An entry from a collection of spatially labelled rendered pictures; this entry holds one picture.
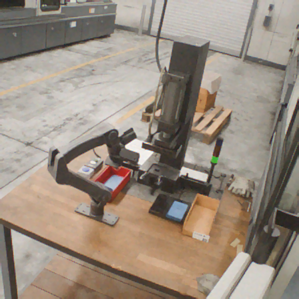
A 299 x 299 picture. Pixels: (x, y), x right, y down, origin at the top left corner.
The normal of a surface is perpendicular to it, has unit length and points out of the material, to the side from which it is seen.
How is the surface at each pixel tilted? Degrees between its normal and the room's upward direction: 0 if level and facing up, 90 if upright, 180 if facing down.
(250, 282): 7
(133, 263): 0
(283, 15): 89
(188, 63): 90
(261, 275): 7
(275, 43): 90
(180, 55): 90
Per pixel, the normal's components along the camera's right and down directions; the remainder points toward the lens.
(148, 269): 0.15, -0.86
